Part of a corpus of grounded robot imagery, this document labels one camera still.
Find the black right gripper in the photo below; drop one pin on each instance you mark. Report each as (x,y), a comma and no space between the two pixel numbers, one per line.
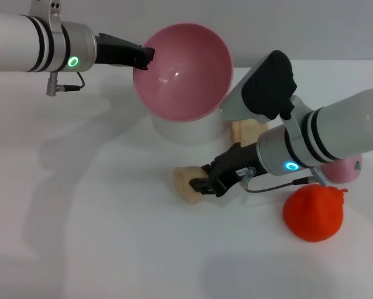
(233,168)

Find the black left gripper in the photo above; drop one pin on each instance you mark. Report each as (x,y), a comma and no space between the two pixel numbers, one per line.
(114,53)

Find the round beige egg yolk pastry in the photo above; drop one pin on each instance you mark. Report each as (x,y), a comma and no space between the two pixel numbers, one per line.
(188,187)

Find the pink plastic bowl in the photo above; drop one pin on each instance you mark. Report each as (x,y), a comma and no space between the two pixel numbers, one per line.
(186,74)

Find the long golden toast bread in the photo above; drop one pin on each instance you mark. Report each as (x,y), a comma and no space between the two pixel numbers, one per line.
(245,130)

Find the orange-red persimmon bun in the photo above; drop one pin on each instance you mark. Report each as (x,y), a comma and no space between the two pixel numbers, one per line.
(311,215)

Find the pink peach bun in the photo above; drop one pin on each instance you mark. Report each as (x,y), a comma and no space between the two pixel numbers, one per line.
(345,171)

